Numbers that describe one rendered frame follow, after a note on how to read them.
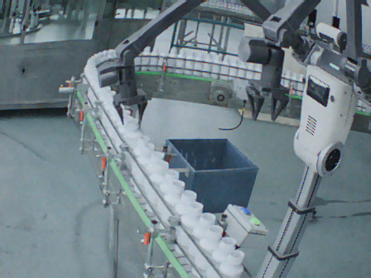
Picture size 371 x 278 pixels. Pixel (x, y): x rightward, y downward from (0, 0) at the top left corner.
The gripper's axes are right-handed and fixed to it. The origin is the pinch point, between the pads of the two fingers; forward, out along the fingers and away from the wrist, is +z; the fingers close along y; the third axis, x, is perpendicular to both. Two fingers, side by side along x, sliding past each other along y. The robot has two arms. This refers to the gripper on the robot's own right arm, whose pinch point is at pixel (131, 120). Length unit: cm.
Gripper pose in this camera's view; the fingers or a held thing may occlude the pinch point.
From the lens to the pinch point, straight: 154.1
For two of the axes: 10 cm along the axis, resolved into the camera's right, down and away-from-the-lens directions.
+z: 0.7, 8.8, 4.7
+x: 3.9, 4.1, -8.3
